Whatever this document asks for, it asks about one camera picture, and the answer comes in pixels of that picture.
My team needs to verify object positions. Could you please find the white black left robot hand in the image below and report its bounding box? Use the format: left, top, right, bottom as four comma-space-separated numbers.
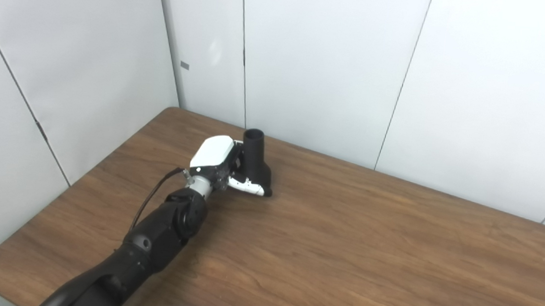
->
188, 134, 276, 197

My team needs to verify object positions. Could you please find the black flared nozzle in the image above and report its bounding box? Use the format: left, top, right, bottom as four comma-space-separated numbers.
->
239, 128, 277, 196

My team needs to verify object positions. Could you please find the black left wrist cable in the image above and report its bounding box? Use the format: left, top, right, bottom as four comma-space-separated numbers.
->
129, 164, 189, 236

